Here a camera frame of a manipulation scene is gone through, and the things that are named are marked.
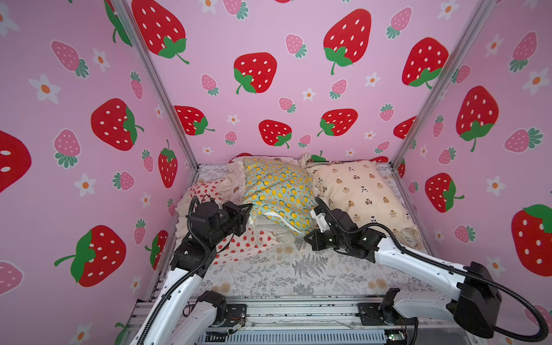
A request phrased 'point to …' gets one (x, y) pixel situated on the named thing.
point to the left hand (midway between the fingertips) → (254, 201)
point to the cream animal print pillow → (361, 197)
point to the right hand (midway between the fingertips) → (302, 241)
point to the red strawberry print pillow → (248, 242)
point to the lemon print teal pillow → (280, 190)
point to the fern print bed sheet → (287, 268)
